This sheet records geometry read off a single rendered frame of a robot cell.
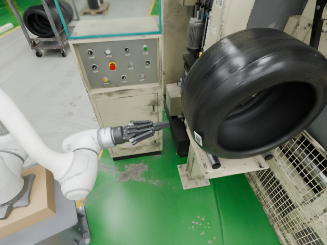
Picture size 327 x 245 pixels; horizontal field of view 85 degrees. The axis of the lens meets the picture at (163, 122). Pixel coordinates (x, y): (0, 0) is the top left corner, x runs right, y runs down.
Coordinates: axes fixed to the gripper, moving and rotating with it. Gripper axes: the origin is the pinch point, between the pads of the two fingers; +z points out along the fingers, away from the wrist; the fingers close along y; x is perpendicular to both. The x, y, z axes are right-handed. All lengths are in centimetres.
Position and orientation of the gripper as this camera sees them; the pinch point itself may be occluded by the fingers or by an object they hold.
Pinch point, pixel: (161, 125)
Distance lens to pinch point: 76.9
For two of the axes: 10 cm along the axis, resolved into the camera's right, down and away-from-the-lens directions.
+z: 9.7, -2.2, 0.3
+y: -1.8, -7.0, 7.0
